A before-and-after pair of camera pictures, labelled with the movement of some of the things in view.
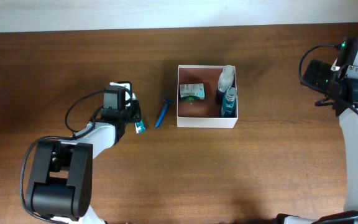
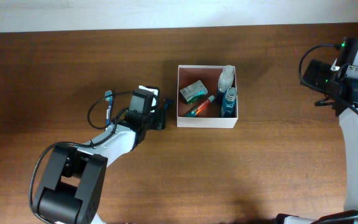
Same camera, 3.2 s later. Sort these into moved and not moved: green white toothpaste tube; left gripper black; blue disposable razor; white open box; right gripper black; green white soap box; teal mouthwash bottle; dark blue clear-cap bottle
Moved: green white toothpaste tube; green white soap box; left gripper black
Not moved: teal mouthwash bottle; dark blue clear-cap bottle; right gripper black; white open box; blue disposable razor
